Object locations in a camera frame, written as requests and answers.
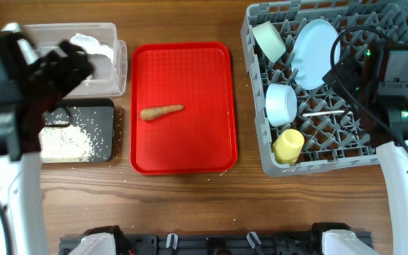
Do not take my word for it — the large light blue plate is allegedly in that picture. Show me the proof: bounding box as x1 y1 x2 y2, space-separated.
291 19 338 90

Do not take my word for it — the white plastic spoon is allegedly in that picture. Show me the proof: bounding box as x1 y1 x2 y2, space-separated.
302 110 353 118

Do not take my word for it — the cooked white rice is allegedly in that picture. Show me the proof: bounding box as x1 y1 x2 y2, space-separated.
39 106 115 164

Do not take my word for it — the white napkin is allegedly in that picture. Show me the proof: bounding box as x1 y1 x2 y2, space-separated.
69 33 114 63

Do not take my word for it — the small light blue bowl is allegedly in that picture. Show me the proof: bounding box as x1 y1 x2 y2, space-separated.
265 84 298 127

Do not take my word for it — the green bowl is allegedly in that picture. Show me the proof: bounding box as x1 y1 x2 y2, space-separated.
252 21 286 62

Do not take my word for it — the yellow plastic cup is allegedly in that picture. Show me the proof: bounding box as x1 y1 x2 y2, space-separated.
272 129 305 164

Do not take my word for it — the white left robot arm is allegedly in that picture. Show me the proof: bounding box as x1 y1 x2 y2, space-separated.
0 23 95 254

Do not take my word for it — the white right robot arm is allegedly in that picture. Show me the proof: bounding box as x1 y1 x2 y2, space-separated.
324 43 408 254

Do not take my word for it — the black waste tray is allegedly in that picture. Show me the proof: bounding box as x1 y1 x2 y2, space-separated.
39 98 115 165

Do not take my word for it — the grey dishwasher rack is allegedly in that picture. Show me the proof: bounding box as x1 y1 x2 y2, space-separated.
241 1 408 177

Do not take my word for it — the clear plastic waste bin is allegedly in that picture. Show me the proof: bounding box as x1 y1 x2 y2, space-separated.
25 23 128 98

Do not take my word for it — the red serving tray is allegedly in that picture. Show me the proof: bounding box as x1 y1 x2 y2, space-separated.
130 42 238 175

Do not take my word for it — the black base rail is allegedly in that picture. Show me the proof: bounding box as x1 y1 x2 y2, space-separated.
58 232 373 255

